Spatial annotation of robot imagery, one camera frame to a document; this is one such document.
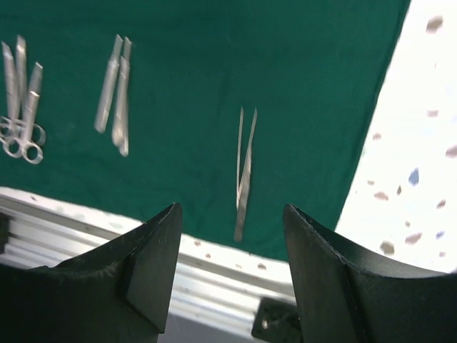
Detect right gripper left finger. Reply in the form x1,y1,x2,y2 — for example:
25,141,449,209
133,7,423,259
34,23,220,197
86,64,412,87
1,204,183,342

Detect steel forceps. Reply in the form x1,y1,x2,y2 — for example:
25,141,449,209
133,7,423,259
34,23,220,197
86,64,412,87
236,106,244,210

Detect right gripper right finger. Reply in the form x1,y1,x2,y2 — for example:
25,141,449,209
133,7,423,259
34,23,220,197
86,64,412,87
283,204,456,343

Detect steel surgical scissors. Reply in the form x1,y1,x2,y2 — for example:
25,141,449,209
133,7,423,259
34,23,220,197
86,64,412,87
1,42,20,136

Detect aluminium front rail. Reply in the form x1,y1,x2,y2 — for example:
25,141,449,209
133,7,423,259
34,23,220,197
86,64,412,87
0,185,297,326

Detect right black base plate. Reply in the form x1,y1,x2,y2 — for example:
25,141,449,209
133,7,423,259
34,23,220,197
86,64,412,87
251,297,303,343

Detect dark green surgical cloth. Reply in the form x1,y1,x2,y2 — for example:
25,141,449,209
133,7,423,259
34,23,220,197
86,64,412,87
1,1,409,260

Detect steel hemostat clamp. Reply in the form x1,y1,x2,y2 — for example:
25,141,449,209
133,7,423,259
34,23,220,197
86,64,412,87
3,35,27,158

